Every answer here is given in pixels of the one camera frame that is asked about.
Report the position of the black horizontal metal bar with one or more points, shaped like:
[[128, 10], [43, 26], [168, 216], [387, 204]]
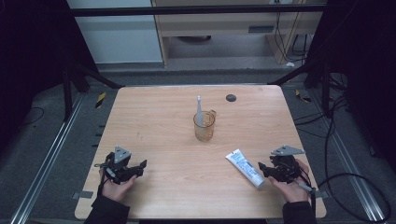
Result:
[[196, 10]]

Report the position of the black metal stand strut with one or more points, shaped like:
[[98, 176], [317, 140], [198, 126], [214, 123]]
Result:
[[98, 76], [295, 73]]

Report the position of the aluminium floor rail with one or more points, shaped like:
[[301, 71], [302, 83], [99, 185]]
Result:
[[46, 161], [348, 161]]

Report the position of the light wooden desk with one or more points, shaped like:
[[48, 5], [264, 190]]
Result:
[[239, 28]]

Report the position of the white cabinet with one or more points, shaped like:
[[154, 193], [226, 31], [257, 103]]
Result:
[[116, 34]]

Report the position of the white electric toothbrush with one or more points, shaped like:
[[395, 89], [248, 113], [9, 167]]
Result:
[[199, 112]]

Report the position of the yellow black floor tape strip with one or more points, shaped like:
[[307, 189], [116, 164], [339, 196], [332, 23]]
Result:
[[302, 96], [100, 99]]

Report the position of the person's left hand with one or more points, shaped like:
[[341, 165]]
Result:
[[116, 190]]

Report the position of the amber transparent plastic cup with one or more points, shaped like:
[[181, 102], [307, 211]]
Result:
[[204, 128]]

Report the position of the person's right hand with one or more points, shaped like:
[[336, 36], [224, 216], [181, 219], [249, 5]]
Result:
[[292, 189]]

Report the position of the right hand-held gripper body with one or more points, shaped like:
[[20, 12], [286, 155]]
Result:
[[286, 163]]

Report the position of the white blue toothpaste tube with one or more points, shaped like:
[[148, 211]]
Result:
[[246, 168]]

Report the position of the grey tape piece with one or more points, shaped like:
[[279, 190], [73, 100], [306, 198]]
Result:
[[82, 195]]

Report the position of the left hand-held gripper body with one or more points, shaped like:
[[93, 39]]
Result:
[[120, 165]]

